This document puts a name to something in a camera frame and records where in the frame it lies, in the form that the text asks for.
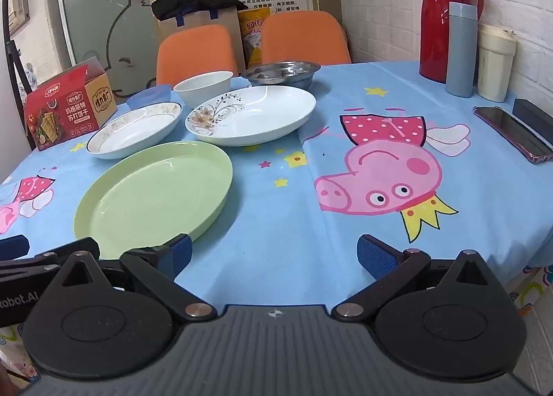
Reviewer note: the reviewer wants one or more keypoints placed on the smartphone in clear case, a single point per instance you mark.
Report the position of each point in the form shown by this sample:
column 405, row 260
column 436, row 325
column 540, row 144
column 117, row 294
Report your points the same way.
column 510, row 128

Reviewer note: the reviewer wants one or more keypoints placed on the black box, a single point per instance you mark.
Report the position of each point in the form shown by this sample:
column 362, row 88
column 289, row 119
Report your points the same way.
column 535, row 113

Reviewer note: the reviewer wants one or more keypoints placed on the blue plastic bowl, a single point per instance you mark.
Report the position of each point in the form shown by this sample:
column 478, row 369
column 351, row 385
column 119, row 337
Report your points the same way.
column 149, row 97

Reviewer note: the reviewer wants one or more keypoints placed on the wall air conditioner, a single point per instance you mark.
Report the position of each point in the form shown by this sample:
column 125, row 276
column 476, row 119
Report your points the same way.
column 19, row 11

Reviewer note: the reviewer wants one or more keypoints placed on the stainless steel bowl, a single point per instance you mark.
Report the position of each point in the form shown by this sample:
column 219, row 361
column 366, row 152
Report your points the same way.
column 281, row 71

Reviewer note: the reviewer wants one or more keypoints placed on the yellow plastic bag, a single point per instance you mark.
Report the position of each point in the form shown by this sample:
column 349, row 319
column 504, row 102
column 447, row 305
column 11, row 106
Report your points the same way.
column 250, row 33

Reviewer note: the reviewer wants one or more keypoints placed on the green plastic plate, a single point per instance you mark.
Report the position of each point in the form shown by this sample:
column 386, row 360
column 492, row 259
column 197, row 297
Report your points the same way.
column 151, row 193

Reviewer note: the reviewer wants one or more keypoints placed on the black cloth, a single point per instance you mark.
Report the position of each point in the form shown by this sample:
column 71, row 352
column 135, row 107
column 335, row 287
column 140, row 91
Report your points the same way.
column 194, row 2

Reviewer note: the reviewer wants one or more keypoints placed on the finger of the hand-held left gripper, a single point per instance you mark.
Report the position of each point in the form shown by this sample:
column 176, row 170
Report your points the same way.
column 13, row 246
column 47, row 258

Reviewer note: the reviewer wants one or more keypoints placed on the cream cup with lid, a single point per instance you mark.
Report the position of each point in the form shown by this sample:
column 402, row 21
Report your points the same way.
column 494, row 67

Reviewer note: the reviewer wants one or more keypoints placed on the frosted glass door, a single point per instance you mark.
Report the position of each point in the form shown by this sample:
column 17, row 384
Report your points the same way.
column 95, row 11

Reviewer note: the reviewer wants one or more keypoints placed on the white ceramic bowl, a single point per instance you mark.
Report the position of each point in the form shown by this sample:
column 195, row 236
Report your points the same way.
column 203, row 87

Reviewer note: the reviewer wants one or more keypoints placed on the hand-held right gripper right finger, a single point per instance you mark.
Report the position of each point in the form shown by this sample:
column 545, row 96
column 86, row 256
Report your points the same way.
column 376, row 257

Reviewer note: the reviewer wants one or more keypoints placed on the red cracker box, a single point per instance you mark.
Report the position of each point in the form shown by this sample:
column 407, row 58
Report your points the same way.
column 65, row 115

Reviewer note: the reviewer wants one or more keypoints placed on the blue cartoon pig tablecloth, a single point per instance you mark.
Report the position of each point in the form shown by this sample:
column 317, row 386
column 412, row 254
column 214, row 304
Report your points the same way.
column 281, row 214

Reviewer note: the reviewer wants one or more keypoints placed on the orange chair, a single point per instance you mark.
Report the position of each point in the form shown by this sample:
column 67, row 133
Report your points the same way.
column 302, row 37
column 194, row 54

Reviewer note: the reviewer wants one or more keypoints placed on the red thermos jug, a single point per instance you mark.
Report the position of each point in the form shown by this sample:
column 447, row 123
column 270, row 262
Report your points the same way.
column 436, row 24

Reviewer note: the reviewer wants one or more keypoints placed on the gold-rimmed white plate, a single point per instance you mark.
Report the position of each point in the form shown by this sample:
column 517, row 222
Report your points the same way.
column 129, row 132

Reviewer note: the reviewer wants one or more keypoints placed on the floral white plate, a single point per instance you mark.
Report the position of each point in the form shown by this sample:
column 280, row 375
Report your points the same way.
column 268, row 115

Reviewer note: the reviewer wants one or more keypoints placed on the black metal frame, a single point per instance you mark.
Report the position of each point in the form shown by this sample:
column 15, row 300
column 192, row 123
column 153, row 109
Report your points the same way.
column 13, row 76

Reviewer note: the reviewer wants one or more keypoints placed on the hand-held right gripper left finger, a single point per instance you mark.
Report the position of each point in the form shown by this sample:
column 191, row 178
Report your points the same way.
column 179, row 255

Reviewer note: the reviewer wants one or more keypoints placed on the grey-blue bottle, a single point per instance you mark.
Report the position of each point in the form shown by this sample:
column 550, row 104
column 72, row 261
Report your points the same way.
column 460, row 54

